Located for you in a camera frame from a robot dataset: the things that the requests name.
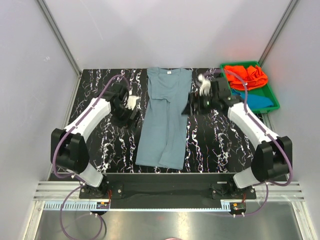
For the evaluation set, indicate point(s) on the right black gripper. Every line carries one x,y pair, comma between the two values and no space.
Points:
195,98

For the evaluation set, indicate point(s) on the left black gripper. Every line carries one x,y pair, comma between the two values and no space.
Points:
128,122

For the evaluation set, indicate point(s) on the grey-blue t shirt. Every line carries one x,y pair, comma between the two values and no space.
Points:
163,136

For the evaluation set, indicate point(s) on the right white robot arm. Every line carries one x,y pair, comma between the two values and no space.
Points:
273,154

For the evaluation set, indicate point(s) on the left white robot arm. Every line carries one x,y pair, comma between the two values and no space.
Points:
69,145

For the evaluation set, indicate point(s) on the teal blue t shirt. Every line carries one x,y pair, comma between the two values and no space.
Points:
255,102

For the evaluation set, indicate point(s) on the orange t shirt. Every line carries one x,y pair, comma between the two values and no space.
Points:
253,76

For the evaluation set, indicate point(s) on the green plastic bin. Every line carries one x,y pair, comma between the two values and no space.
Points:
265,91

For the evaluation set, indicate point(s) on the right small connector box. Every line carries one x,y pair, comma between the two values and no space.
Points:
238,207

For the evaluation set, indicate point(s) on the small connector box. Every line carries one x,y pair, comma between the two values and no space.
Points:
103,205
238,207

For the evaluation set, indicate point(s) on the left small connector box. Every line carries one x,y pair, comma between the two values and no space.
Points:
103,205

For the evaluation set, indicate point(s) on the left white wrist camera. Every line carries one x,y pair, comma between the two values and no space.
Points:
132,102

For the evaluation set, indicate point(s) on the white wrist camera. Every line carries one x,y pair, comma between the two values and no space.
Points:
205,85
132,102

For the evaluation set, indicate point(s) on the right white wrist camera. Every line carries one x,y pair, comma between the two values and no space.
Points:
205,85

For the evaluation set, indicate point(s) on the right aluminium corner post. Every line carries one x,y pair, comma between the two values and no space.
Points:
278,30

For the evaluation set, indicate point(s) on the aluminium corner post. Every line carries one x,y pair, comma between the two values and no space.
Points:
58,35
278,30

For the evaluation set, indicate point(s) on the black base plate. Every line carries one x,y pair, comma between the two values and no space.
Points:
167,191

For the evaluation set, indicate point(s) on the left aluminium corner post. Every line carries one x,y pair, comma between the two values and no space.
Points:
58,35

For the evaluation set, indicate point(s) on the aluminium rail frame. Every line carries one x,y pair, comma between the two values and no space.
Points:
58,190

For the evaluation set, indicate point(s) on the white slotted cable duct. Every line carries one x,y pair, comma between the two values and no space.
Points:
92,206

